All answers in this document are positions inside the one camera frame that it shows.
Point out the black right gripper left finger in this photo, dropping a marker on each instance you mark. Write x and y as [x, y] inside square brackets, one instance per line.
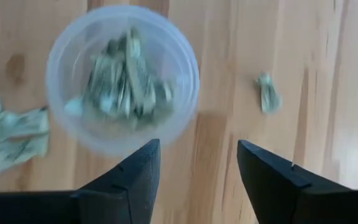
[129, 193]

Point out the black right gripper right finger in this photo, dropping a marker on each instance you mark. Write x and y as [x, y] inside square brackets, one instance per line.
[269, 186]

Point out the clear plastic cup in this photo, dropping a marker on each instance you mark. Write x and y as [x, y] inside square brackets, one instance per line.
[67, 62]

